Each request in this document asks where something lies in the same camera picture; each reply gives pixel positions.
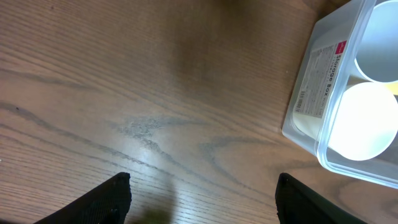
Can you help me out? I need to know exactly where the yellow plastic cup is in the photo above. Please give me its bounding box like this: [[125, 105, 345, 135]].
[[384, 82, 398, 96]]

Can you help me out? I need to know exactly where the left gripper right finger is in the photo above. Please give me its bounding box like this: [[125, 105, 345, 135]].
[[275, 173, 363, 224]]

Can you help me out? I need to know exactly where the grey plastic cup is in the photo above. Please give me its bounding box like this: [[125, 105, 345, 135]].
[[350, 0, 397, 84]]

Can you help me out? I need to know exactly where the clear plastic storage box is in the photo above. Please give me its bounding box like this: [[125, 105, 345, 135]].
[[282, 0, 397, 188]]

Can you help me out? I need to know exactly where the storage box paper label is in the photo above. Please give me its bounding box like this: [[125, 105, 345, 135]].
[[295, 41, 347, 118]]

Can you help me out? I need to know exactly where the cream white plastic cup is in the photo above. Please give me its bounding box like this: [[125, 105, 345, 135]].
[[292, 82, 398, 162]]

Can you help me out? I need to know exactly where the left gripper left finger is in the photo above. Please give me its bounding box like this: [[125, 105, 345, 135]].
[[37, 172, 132, 224]]

